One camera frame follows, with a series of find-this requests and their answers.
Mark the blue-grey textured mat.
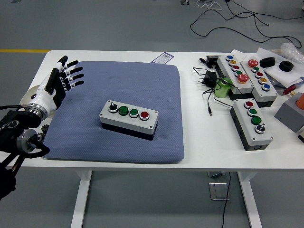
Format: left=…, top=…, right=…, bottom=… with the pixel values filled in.
left=42, top=61, right=185, bottom=164

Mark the metal floor socket plate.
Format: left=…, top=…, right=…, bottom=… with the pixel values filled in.
left=208, top=181, right=230, bottom=201

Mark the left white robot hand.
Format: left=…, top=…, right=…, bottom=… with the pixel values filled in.
left=28, top=56, right=85, bottom=114

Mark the plain grey box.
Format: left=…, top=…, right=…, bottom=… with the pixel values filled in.
left=274, top=92, right=304, bottom=133

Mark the orange object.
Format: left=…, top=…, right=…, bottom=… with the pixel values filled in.
left=295, top=92, right=304, bottom=109

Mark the black cable under table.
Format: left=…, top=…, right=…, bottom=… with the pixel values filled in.
left=222, top=171, right=231, bottom=228

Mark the black foam ring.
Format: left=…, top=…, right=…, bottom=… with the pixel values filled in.
left=259, top=57, right=276, bottom=68
left=278, top=61, right=294, bottom=73

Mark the purple barcode label card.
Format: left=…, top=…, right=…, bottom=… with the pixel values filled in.
left=151, top=52, right=174, bottom=64

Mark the grey four-button control box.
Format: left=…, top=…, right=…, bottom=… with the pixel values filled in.
left=99, top=99, right=159, bottom=141
left=229, top=98, right=274, bottom=152

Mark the white floor cable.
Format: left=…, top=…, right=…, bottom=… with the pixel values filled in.
left=197, top=0, right=223, bottom=10

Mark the grey five-button control box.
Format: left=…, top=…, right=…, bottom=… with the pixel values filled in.
left=217, top=55, right=256, bottom=100
left=239, top=58, right=278, bottom=108

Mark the white table leg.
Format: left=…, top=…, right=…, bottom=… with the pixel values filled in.
left=70, top=170, right=93, bottom=228
left=237, top=171, right=263, bottom=228

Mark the large white paper sheet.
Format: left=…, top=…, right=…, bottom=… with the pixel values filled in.
left=256, top=47, right=304, bottom=88

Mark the clear bubble wrap bag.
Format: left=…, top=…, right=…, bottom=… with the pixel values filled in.
left=280, top=42, right=304, bottom=64

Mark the red valve handle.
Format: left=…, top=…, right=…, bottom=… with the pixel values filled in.
left=282, top=85, right=297, bottom=95

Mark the black power adapter with cord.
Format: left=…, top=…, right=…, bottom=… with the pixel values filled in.
left=192, top=67, right=238, bottom=117

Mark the small white paper sheet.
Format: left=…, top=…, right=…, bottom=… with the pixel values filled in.
left=231, top=49, right=250, bottom=61

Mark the small black device box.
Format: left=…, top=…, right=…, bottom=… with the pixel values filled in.
left=199, top=55, right=220, bottom=68

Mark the light green foam block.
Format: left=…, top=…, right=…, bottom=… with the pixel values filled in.
left=214, top=77, right=234, bottom=98

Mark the long black floor cable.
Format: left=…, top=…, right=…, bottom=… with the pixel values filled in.
left=189, top=0, right=304, bottom=48

